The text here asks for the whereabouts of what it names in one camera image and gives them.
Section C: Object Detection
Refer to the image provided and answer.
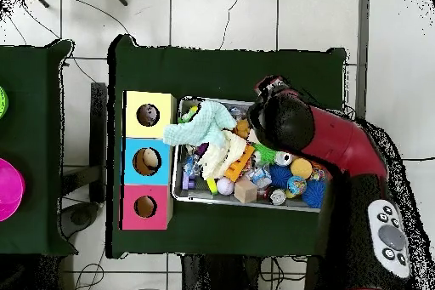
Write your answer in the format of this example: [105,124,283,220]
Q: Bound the mint green cloth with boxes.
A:
[162,100,238,148]

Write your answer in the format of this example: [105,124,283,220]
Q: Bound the globe print ball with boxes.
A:
[286,175,308,196]

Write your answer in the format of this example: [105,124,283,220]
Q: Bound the colourful dotted paper wrapper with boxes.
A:
[137,104,159,126]

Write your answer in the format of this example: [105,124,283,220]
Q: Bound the grey mesh bin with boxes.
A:
[171,95,329,213]

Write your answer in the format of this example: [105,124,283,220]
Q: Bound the wooden box with three holes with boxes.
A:
[121,90,178,230]

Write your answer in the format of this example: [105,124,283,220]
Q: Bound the green spiky ball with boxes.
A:
[252,143,278,166]

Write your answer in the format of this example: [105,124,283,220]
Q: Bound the toy foam burger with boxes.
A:
[290,157,314,180]

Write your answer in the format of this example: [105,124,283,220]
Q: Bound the cream cloth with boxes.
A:
[198,129,247,180]

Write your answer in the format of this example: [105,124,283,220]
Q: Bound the small blue spiky ball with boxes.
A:
[268,164,293,190]

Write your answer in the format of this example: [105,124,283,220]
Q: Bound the wooden cube block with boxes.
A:
[234,177,259,203]

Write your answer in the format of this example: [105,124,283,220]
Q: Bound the grey floor base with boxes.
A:
[59,201,101,240]

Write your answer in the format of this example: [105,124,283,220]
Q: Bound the dark green side table cloth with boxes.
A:
[0,38,78,258]

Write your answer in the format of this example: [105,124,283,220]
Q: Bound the bright green round object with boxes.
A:
[0,85,9,121]

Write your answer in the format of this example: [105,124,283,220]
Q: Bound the pink plastic bowl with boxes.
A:
[0,157,27,223]

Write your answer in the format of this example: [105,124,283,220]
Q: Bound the thin black floor wire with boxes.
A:
[218,0,247,51]

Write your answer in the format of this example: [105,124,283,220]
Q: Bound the black frame between tables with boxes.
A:
[88,82,108,204]

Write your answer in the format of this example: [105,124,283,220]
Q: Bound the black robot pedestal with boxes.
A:
[181,253,263,290]

